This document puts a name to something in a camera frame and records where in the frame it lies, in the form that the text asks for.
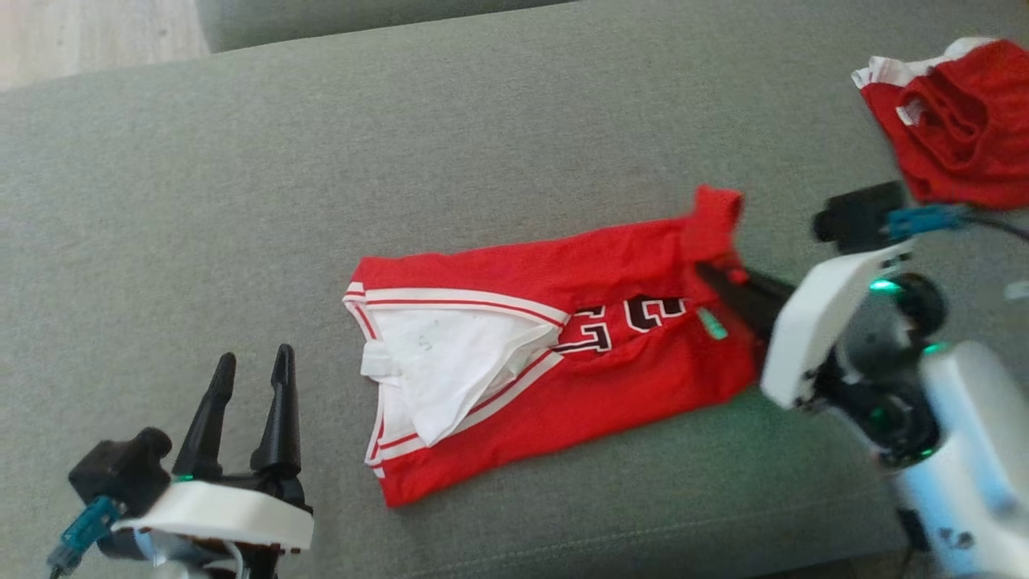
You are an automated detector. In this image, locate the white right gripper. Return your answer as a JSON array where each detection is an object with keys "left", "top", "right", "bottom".
[{"left": 695, "top": 245, "right": 945, "bottom": 467}]

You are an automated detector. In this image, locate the camera cable teal plug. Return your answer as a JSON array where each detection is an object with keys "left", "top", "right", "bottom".
[
  {"left": 888, "top": 205, "right": 1029, "bottom": 242},
  {"left": 47, "top": 496, "right": 121, "bottom": 576}
]

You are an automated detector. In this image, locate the red shorts white stripe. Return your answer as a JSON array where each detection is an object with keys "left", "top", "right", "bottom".
[{"left": 852, "top": 36, "right": 1029, "bottom": 211}]

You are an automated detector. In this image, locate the grey sofa seat cushion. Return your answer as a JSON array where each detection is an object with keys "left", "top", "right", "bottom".
[{"left": 0, "top": 0, "right": 1029, "bottom": 579}]

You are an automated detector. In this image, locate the grey sofa back cushion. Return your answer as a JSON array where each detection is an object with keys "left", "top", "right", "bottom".
[{"left": 197, "top": 0, "right": 580, "bottom": 53}]

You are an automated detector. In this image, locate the red basketball jersey number 23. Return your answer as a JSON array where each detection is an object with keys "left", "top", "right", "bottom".
[{"left": 343, "top": 185, "right": 765, "bottom": 509}]

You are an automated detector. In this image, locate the right camera cable teal plug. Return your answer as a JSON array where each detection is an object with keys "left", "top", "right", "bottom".
[{"left": 888, "top": 205, "right": 1029, "bottom": 242}]

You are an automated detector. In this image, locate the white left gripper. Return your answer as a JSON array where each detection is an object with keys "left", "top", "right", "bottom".
[{"left": 113, "top": 344, "right": 314, "bottom": 579}]

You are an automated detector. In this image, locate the left camera cable teal plug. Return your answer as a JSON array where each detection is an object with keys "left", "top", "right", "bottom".
[{"left": 47, "top": 496, "right": 121, "bottom": 576}]

